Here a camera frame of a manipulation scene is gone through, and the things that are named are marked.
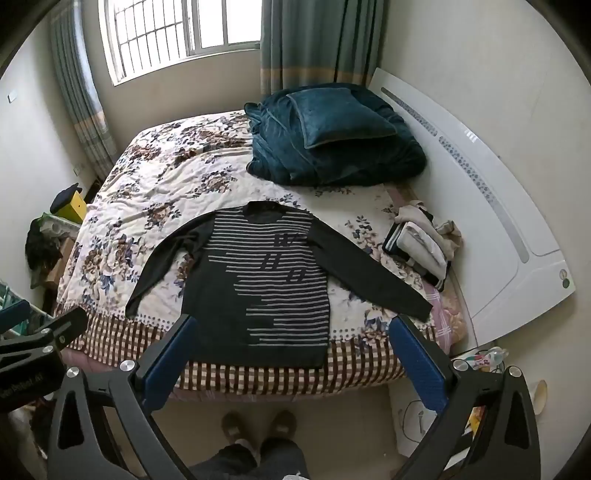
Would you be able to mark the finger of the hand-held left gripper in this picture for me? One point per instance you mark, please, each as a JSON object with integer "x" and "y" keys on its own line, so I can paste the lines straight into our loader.
{"x": 55, "y": 328}
{"x": 14, "y": 312}

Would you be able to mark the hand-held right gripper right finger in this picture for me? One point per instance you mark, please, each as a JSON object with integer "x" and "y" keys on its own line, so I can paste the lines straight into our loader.
{"x": 419, "y": 364}

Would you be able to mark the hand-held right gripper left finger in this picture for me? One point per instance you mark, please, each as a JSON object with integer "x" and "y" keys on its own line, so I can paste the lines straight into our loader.
{"x": 167, "y": 357}

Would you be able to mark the black striped sweater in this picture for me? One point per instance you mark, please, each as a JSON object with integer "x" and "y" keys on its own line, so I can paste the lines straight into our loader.
{"x": 272, "y": 295}

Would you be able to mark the green rack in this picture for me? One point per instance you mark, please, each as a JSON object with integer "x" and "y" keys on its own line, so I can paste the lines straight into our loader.
{"x": 23, "y": 286}

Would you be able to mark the dark cloth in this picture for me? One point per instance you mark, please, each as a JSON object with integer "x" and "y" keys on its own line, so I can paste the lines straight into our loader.
{"x": 41, "y": 249}

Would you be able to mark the cardboard box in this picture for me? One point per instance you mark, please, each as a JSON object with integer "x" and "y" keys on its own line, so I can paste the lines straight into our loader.
{"x": 62, "y": 258}

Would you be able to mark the plastic bottle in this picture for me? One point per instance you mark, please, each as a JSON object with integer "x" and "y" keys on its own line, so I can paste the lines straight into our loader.
{"x": 494, "y": 355}

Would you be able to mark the white nightstand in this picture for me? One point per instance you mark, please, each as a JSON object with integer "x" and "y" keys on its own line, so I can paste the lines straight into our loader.
{"x": 406, "y": 443}

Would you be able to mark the person's left slipper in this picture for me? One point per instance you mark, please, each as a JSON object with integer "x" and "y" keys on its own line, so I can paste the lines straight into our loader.
{"x": 233, "y": 427}

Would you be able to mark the person's slipper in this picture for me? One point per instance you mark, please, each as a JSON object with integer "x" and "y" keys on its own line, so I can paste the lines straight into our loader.
{"x": 282, "y": 424}
{"x": 233, "y": 427}

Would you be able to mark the yellow box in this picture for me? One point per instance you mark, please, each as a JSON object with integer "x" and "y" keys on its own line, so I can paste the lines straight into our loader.
{"x": 75, "y": 208}

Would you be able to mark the paper cup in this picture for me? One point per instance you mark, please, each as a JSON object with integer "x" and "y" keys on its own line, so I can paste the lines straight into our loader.
{"x": 539, "y": 397}

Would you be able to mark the beige garment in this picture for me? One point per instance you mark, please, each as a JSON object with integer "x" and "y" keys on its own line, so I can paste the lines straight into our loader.
{"x": 450, "y": 235}

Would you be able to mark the person's right slipper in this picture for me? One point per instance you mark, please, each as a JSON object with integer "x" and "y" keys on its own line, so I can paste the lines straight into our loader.
{"x": 282, "y": 424}

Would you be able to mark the person's right leg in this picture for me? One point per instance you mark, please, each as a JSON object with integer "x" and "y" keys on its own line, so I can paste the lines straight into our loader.
{"x": 284, "y": 461}

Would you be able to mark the floral checked bedspread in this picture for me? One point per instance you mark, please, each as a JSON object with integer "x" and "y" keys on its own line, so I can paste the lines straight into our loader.
{"x": 152, "y": 194}

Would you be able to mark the white headboard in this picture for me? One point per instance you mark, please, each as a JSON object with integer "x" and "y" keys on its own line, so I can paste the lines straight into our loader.
{"x": 498, "y": 194}

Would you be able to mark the grey-green curtain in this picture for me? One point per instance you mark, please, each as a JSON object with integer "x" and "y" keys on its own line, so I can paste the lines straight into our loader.
{"x": 318, "y": 41}
{"x": 78, "y": 92}

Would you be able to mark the teal pillow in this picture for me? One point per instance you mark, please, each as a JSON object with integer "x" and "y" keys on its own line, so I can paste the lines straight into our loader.
{"x": 337, "y": 115}

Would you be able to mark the barred window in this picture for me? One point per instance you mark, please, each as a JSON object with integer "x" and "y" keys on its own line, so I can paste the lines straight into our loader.
{"x": 184, "y": 27}

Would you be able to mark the wall socket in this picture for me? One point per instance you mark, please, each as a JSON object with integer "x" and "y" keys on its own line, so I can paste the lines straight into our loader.
{"x": 80, "y": 169}

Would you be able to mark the wall switch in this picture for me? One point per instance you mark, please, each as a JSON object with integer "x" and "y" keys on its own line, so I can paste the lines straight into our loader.
{"x": 12, "y": 96}

